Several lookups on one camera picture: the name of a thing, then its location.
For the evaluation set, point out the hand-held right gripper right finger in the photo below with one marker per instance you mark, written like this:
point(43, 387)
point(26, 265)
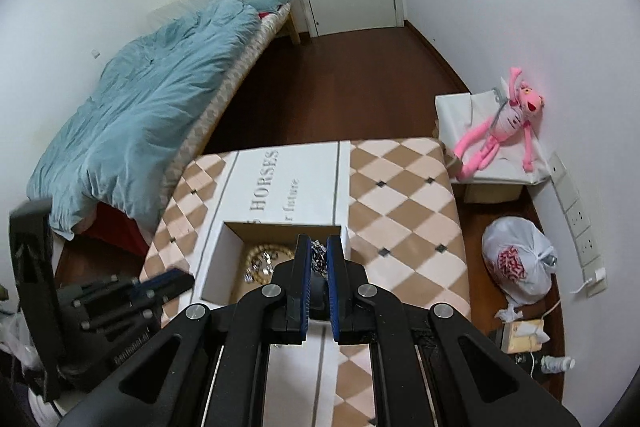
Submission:
point(334, 292)

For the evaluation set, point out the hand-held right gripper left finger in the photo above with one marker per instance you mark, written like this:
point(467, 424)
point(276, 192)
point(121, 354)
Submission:
point(301, 292)

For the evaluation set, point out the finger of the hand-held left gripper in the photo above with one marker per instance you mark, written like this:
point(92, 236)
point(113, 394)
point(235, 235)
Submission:
point(125, 312)
point(167, 281)

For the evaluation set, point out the cardboard box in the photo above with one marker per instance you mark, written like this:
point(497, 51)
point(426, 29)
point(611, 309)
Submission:
point(220, 267)

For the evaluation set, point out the checkered printed tablecloth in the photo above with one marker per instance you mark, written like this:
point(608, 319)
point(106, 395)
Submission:
point(410, 227)

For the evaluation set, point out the blue duvet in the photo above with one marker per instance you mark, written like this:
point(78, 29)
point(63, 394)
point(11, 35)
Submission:
point(150, 107)

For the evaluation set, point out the brown cardboard carton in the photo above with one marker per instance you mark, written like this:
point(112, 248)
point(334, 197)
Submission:
point(492, 193)

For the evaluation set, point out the white plastic bag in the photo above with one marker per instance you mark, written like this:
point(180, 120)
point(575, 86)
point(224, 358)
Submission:
point(520, 257)

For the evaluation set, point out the tissue box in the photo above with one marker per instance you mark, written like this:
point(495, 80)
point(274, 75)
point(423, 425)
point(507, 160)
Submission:
point(522, 338)

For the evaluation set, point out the bed with patterned mattress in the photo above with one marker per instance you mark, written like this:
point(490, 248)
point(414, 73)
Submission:
point(235, 72)

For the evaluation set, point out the small white bottle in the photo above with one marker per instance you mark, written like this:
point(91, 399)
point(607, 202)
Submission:
point(557, 364)

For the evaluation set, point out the pink plush toy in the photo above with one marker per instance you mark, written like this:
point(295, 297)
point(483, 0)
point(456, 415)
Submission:
point(505, 122)

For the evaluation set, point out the white charger plug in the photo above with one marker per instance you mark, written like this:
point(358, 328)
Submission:
point(596, 278)

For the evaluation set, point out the white wall power strip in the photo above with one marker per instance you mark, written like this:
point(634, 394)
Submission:
point(582, 227)

